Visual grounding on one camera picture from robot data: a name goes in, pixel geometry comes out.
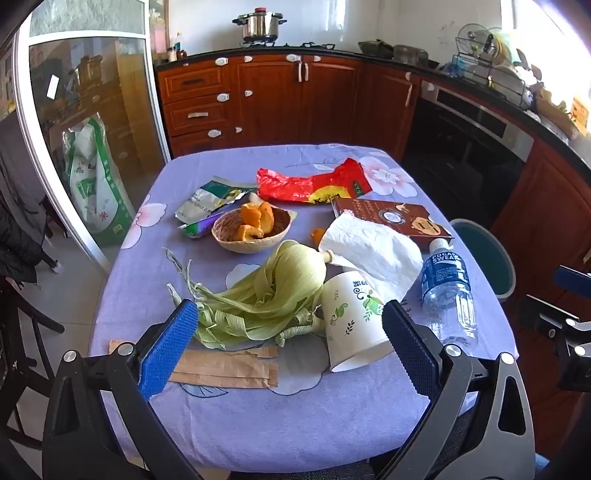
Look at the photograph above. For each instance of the small orange peel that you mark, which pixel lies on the small orange peel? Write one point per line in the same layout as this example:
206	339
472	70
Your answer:
316	234

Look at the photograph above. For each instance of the dark green bowl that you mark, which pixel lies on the dark green bowl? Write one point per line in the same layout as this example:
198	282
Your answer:
375	48

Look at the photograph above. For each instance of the black gas hob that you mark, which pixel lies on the black gas hob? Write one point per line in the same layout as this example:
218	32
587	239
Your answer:
295	45

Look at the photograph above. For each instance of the small seasoning bottles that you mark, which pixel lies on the small seasoning bottles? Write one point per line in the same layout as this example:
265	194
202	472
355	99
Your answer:
178	50

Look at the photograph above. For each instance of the brown cardboard box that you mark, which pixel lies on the brown cardboard box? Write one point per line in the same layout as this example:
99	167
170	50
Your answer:
392	214

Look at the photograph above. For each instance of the glass sliding door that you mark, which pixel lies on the glass sliding door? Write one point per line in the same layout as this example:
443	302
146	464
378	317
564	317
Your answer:
92	92

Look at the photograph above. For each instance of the glass bowl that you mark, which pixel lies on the glass bowl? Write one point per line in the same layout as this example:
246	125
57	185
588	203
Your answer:
410	54

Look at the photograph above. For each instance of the wicker basket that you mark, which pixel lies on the wicker basket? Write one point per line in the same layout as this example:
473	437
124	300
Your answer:
556	115

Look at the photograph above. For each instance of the green corn husks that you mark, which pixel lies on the green corn husks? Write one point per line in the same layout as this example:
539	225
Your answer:
277	281

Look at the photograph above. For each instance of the purple wrapper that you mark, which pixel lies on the purple wrapper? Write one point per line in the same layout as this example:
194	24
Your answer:
198	227

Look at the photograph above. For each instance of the woven wicker bowl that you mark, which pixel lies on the woven wicker bowl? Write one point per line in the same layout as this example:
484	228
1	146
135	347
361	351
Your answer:
249	245

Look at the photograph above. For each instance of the white printed paper cup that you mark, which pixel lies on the white printed paper cup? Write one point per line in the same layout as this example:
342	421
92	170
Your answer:
351	332

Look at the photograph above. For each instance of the teal trash bin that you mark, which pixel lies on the teal trash bin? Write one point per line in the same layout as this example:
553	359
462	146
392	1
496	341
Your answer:
485	258

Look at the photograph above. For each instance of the wooden kitchen cabinet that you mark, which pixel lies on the wooden kitchen cabinet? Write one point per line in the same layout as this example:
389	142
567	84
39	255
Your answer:
277	101

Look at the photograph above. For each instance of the black built-in oven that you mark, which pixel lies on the black built-in oven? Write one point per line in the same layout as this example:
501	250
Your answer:
461	152

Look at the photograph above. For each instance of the clear plastic bottle blue label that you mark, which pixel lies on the clear plastic bottle blue label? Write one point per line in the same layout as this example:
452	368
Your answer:
445	286

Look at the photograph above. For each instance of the steel cooking pot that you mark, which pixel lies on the steel cooking pot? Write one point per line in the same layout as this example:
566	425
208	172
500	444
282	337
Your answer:
258	25

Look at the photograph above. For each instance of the green white rice bag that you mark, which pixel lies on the green white rice bag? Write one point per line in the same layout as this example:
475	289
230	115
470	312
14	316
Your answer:
94	184

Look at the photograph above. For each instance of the orange peel pieces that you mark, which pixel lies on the orange peel pieces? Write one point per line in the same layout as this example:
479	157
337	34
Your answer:
254	221

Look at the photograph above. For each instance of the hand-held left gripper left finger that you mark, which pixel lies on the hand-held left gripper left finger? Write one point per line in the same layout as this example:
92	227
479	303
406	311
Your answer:
168	344

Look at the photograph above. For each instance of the white child safety locks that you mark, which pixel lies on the white child safety locks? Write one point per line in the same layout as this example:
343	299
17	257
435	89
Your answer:
223	97

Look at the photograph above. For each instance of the brown paper sleeve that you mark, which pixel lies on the brown paper sleeve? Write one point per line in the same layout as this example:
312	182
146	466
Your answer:
240	354
221	376

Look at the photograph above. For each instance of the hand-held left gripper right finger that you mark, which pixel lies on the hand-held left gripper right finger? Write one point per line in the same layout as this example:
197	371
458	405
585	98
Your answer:
408	346

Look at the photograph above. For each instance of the white tissue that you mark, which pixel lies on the white tissue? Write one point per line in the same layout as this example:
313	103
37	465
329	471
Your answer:
369	249

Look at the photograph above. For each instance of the dark wooden chair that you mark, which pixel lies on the dark wooden chair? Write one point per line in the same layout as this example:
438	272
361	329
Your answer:
27	323

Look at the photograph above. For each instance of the green white snack packet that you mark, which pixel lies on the green white snack packet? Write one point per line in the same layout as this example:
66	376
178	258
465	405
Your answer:
207	198

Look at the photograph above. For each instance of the pale white peel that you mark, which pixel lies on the pale white peel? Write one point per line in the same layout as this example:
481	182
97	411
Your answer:
254	197

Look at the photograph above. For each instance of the black jacket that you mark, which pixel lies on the black jacket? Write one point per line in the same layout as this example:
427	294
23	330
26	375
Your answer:
18	207

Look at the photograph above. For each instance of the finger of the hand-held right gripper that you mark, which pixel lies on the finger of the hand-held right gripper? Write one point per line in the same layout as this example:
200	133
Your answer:
574	276
547	310

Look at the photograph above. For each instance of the red plastic wrapper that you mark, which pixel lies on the red plastic wrapper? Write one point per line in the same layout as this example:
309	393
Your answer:
295	187

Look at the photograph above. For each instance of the purple floral tablecloth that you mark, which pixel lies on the purple floral tablecloth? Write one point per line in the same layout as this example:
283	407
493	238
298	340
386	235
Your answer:
231	415

